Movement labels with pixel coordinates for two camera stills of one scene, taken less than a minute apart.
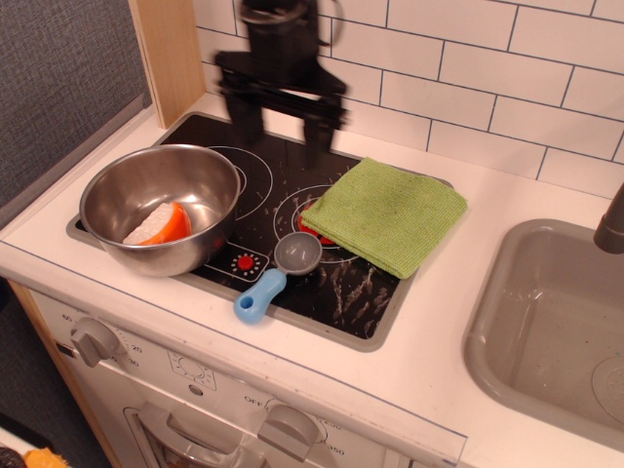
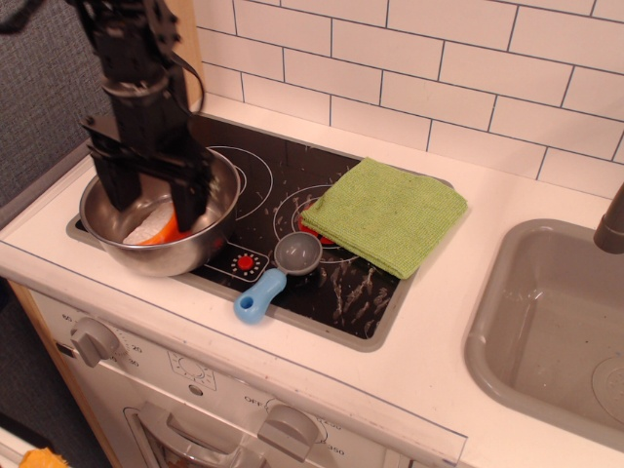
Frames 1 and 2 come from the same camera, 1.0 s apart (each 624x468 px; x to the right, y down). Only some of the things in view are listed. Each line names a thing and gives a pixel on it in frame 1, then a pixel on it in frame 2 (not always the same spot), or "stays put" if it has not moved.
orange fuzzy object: x=44 y=458 stays put
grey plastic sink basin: x=546 y=330 stays put
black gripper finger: x=319 y=131 → x=191 y=197
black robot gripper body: x=282 y=68 → x=152 y=126
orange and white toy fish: x=166 y=222 stays put
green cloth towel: x=385 y=216 stays put
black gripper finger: x=247 y=116 → x=123 y=180
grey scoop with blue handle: x=296 y=253 stays put
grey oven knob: x=290 y=431 stays put
